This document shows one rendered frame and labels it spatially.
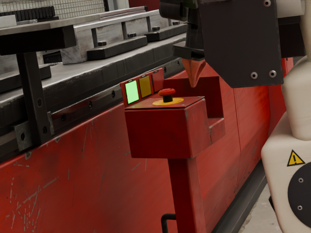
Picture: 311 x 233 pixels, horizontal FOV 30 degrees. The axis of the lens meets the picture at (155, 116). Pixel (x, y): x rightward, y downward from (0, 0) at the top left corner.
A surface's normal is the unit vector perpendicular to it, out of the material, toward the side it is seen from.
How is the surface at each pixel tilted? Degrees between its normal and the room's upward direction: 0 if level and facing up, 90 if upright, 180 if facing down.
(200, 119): 90
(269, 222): 0
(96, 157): 90
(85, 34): 90
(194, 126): 90
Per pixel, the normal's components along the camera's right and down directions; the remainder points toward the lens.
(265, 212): -0.14, -0.97
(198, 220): 0.87, -0.02
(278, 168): -0.35, 0.24
